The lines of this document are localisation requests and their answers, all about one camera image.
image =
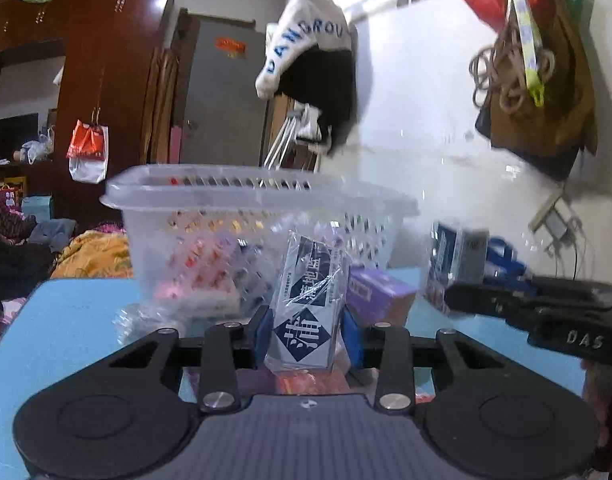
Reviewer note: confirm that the clear bag on counter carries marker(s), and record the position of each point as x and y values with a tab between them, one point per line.
38	147

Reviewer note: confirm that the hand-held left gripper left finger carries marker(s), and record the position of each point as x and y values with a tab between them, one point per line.
262	335

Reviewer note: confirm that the white plastic basket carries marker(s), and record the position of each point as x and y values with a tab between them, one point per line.
236	195

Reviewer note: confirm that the metal crutch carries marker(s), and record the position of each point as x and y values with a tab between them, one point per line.
293	135
278	140

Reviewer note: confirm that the blue diamond print box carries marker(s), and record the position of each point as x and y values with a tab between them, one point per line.
306	310

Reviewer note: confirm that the yellow blanket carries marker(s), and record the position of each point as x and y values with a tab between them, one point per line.
96	255

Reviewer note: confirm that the red door sign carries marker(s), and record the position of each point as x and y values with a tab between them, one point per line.
231	47

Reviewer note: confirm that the teal box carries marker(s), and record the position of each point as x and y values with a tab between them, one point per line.
36	207

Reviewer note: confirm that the dark wooden wardrobe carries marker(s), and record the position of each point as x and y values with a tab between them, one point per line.
111	60

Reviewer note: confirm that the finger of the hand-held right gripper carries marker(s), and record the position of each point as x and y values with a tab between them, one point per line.
506	262
486	300

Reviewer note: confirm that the small purple box tan side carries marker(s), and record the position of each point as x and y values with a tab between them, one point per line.
381	292

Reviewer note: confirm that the red packet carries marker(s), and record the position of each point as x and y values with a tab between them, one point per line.
311	384

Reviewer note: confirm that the white black hanging jacket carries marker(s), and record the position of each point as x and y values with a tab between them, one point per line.
311	35

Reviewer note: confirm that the black television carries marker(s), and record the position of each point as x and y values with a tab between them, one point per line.
16	135

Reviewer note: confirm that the blue white box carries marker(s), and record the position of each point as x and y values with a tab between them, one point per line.
458	260

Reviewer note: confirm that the grey door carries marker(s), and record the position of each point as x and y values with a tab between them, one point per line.
221	110

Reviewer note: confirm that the blue grey cloth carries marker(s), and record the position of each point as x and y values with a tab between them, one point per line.
51	235

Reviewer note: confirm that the brown hanging bag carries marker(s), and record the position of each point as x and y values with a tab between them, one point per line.
551	125

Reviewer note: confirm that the orange white plastic bag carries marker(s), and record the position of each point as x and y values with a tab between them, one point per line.
88	150

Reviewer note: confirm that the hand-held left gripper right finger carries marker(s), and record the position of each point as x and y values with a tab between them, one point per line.
350	340

